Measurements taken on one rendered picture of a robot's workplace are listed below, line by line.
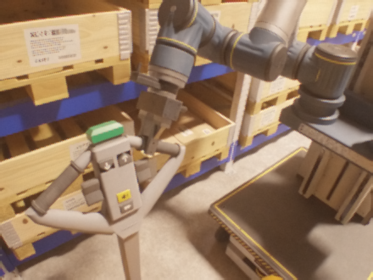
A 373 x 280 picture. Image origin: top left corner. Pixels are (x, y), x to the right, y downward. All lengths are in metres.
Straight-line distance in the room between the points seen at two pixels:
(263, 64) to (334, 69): 0.73
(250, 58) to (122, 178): 0.45
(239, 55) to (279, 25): 0.12
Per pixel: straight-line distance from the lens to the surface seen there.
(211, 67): 1.85
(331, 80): 1.45
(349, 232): 2.12
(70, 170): 0.66
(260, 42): 0.76
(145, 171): 0.74
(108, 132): 0.65
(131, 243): 0.86
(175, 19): 0.70
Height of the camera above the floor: 1.79
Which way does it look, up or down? 36 degrees down
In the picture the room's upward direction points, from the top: 5 degrees clockwise
